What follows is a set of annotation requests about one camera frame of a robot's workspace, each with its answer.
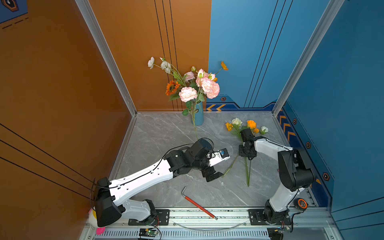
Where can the white panda plush toy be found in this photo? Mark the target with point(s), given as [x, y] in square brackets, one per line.
[92, 219]

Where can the cream white rose stem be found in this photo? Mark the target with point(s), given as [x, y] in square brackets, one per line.
[239, 123]

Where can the large pink peach rose stem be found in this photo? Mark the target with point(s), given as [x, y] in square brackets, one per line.
[208, 86]

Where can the red handled hex key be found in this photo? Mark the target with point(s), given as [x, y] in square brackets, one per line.
[197, 205]

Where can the orange yellow rose stem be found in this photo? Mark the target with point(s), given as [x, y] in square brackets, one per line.
[251, 124]

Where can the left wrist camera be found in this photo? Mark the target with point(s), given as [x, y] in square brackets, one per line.
[218, 157]

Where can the teal ceramic vase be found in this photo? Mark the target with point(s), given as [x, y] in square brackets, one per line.
[199, 114]

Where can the aluminium corner post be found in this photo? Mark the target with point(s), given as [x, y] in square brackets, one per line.
[317, 36]
[99, 38]

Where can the green circuit board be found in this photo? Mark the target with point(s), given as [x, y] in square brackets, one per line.
[148, 234]

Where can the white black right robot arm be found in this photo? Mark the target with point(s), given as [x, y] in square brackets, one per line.
[294, 171]

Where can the orange black tape measure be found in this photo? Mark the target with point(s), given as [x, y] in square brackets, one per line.
[301, 204]

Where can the white rose flower stem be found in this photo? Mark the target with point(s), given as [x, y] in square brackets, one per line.
[263, 130]

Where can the left aluminium corner post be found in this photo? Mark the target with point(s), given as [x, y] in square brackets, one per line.
[99, 38]

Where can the small orange bud stem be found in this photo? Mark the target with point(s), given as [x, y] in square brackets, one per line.
[233, 129]

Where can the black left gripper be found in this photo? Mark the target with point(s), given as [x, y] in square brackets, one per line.
[210, 171]

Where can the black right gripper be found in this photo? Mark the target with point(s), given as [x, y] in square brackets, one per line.
[242, 154]

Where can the pink peony flower stem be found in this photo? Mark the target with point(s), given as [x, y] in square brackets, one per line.
[190, 78]

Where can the pink carnation rose stem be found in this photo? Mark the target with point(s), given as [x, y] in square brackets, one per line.
[188, 95]

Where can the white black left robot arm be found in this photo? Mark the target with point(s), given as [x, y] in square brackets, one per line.
[112, 198]

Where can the right aluminium corner post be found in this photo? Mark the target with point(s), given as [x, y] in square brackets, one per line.
[317, 36]

